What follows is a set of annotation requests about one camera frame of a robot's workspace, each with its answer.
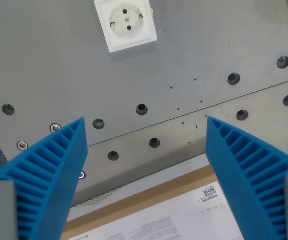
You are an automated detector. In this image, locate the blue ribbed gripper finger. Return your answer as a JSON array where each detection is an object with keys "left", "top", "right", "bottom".
[
  {"left": 0, "top": 117, "right": 88, "bottom": 240},
  {"left": 205, "top": 115, "right": 288, "bottom": 240}
]

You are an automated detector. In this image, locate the brown cardboard box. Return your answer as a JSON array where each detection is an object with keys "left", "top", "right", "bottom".
[{"left": 61, "top": 164, "right": 245, "bottom": 240}]

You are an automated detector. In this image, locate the white printed box label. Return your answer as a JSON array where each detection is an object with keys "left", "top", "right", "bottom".
[{"left": 67, "top": 180, "right": 243, "bottom": 240}]

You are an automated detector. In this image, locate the white wall socket box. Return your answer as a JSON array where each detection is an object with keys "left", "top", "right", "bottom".
[{"left": 93, "top": 0, "right": 158, "bottom": 54}]

